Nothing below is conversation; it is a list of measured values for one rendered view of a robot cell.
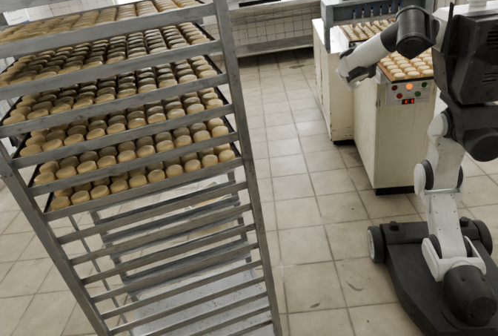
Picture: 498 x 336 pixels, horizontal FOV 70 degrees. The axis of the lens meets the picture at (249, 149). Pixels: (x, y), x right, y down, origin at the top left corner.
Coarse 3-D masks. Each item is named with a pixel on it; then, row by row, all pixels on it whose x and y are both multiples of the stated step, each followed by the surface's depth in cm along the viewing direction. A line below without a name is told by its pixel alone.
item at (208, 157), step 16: (176, 160) 114; (192, 160) 112; (208, 160) 111; (224, 160) 112; (112, 176) 111; (128, 176) 114; (144, 176) 109; (160, 176) 108; (64, 192) 108; (80, 192) 106; (96, 192) 105; (112, 192) 106
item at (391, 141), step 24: (360, 96) 251; (384, 96) 205; (432, 96) 203; (360, 120) 259; (384, 120) 212; (408, 120) 211; (360, 144) 268; (384, 144) 221; (408, 144) 220; (384, 168) 230; (408, 168) 229; (384, 192) 243; (408, 192) 242
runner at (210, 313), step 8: (248, 296) 142; (256, 296) 140; (264, 296) 141; (232, 304) 138; (240, 304) 139; (208, 312) 136; (216, 312) 137; (184, 320) 134; (192, 320) 135; (160, 328) 136; (168, 328) 133; (176, 328) 135
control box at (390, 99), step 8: (424, 80) 195; (400, 88) 199; (416, 88) 198; (424, 88) 198; (392, 96) 201; (408, 96) 201; (416, 96) 200; (424, 96) 200; (392, 104) 204; (400, 104) 203
